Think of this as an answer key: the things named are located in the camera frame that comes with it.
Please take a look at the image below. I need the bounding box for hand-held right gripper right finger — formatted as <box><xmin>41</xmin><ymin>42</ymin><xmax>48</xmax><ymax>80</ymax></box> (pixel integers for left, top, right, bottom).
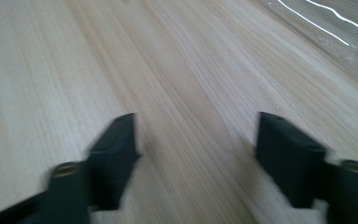
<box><xmin>255</xmin><ymin>111</ymin><xmax>336</xmax><ymax>209</ymax></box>

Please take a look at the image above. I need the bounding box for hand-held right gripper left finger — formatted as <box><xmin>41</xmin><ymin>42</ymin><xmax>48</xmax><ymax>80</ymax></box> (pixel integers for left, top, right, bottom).
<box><xmin>86</xmin><ymin>112</ymin><xmax>143</xmax><ymax>213</ymax></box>

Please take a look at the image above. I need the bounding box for clear pouch with white trim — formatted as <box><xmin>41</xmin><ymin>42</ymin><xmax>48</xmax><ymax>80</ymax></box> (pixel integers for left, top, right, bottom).
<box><xmin>248</xmin><ymin>0</ymin><xmax>358</xmax><ymax>97</ymax></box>

